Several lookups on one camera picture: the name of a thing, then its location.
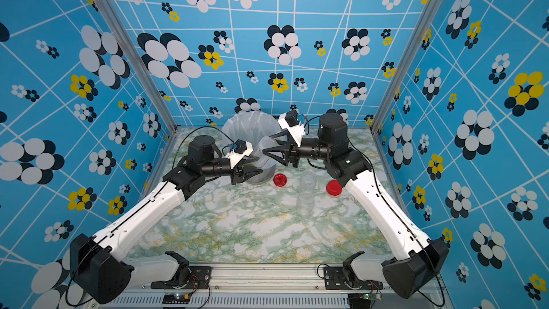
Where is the aluminium front frame rail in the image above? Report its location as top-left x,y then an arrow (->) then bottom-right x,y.
106,263 -> 453,308

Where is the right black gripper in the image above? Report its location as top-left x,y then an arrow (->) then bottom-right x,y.
265,132 -> 334,170

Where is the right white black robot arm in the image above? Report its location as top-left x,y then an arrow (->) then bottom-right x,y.
263,110 -> 449,298

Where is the clear jar large red lid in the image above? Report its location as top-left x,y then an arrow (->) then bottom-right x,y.
297,192 -> 315,216

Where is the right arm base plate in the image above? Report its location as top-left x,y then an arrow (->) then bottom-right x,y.
319,266 -> 384,292

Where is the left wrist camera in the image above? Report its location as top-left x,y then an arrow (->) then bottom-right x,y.
225,140 -> 253,169

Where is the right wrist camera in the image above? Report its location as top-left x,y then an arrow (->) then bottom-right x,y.
278,110 -> 305,147

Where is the left green circuit board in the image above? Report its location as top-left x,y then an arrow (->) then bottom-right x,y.
162,293 -> 192,306

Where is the right green circuit board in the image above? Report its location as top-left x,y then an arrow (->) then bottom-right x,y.
348,293 -> 382,309

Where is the clear jar of mung beans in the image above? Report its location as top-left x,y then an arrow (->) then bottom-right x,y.
298,172 -> 317,195

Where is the green circuit board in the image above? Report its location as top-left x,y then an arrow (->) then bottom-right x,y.
348,293 -> 382,309
162,293 -> 192,306

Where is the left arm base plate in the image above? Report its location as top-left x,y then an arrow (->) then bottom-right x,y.
150,266 -> 213,290

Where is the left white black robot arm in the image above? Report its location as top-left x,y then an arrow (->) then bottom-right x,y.
69,135 -> 262,304

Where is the tall clear jar white lid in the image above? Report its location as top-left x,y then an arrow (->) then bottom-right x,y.
250,136 -> 278,171

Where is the small red jar lid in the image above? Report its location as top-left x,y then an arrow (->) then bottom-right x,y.
272,173 -> 287,187

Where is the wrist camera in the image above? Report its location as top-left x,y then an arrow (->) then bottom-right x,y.
278,110 -> 305,147
225,140 -> 253,169

